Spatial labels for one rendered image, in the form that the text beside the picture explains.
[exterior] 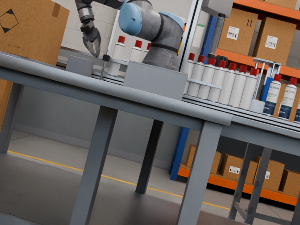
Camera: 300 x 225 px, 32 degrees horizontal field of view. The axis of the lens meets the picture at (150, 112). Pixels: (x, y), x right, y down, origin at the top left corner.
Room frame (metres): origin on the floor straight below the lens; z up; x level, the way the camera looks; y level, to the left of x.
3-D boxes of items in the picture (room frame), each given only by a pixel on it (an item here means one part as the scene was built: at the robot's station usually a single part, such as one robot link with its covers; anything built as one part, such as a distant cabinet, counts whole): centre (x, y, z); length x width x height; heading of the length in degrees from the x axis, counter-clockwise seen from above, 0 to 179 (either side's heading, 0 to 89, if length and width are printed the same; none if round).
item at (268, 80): (2.59, -0.53, 0.98); 0.03 x 0.03 x 0.17
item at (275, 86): (2.54, -0.55, 0.98); 0.05 x 0.05 x 0.20
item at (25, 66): (2.16, 0.19, 0.81); 0.90 x 0.90 x 0.04; 0
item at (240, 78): (2.57, -0.38, 0.98); 0.05 x 0.05 x 0.20
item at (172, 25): (2.17, 0.02, 1.10); 0.13 x 0.12 x 0.14; 120
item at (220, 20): (2.50, -0.21, 1.18); 0.04 x 0.04 x 0.21
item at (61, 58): (2.71, 0.21, 0.91); 1.07 x 0.01 x 0.02; 81
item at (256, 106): (2.64, -0.50, 1.01); 0.14 x 0.13 x 0.26; 81
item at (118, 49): (2.67, 0.23, 0.98); 0.05 x 0.05 x 0.20
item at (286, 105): (2.53, -0.62, 0.98); 0.05 x 0.05 x 0.20
